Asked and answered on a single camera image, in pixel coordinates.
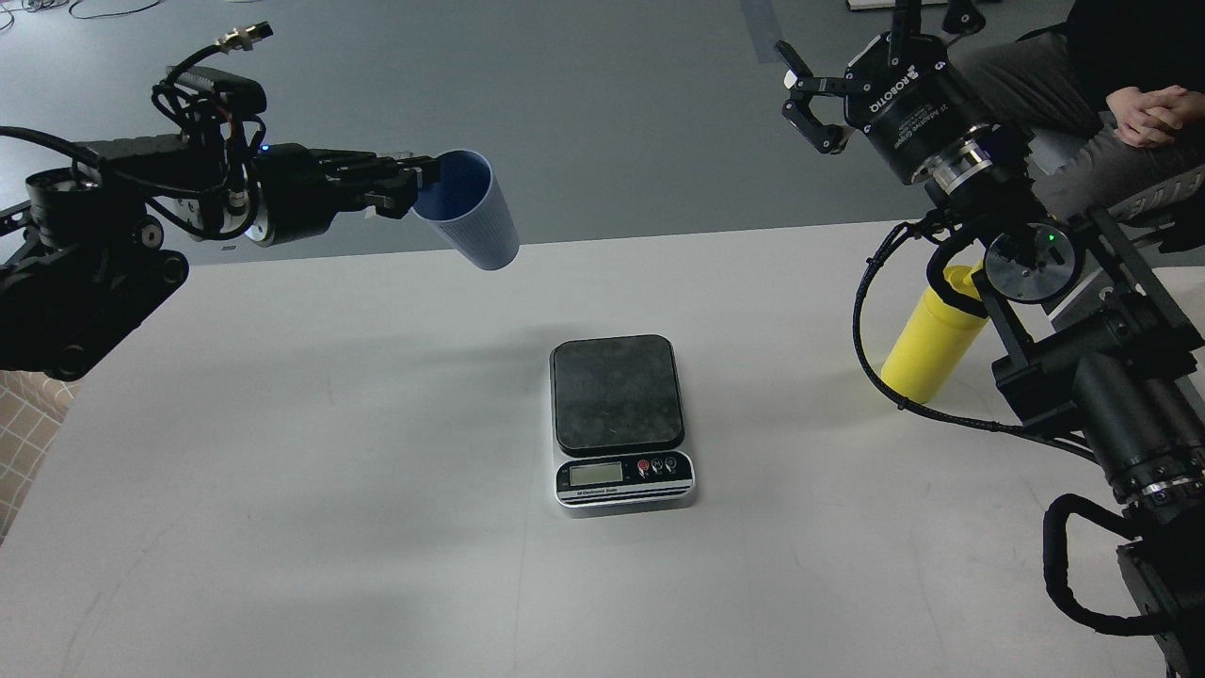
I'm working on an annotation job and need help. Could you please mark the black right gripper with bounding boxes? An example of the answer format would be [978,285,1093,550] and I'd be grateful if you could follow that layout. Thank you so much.
[775,0,994,185]

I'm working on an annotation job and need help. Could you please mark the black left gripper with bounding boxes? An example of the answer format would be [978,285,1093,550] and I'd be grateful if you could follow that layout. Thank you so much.
[243,143,442,248]

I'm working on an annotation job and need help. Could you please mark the blue ribbed plastic cup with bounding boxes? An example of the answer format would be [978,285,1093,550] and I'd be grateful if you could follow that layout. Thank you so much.
[412,149,521,271]

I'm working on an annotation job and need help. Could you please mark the yellow squeeze bottle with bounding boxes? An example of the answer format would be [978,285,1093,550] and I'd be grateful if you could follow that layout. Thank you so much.
[878,285,988,403]

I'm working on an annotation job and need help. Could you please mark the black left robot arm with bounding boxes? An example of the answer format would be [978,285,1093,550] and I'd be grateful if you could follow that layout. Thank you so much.
[1,22,443,382]

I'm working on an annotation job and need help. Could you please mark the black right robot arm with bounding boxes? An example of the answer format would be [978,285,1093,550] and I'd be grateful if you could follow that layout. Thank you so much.
[774,1,1203,677]

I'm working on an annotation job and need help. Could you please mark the digital kitchen scale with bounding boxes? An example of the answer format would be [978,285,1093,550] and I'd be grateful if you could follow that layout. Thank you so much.
[548,334,698,518]

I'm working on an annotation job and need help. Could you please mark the person's clasped hands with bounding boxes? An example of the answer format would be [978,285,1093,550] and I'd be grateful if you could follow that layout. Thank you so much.
[1105,86,1204,149]

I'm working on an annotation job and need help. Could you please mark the seated person in dark clothes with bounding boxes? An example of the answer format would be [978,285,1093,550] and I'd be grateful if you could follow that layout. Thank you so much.
[951,0,1205,218]

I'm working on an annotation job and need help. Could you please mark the black cables on floor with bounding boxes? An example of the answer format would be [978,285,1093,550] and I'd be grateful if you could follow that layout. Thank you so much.
[0,0,166,22]

